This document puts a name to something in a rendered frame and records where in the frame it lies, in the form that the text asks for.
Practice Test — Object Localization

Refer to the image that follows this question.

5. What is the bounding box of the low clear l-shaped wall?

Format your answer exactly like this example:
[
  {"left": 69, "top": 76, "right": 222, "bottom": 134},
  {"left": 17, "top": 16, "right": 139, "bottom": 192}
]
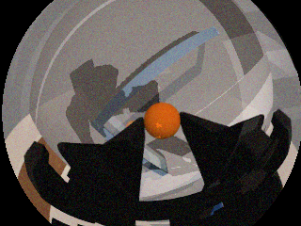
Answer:
[{"left": 103, "top": 116, "right": 168, "bottom": 172}]

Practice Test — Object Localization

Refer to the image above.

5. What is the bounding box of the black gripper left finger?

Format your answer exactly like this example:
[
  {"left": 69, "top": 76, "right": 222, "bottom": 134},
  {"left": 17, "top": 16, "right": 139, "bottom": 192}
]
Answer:
[{"left": 57, "top": 117, "right": 146, "bottom": 201}]

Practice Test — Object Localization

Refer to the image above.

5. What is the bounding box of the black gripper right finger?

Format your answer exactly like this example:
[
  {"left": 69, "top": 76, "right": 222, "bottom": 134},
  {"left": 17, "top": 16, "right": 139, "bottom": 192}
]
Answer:
[{"left": 180, "top": 112, "right": 264, "bottom": 189}]

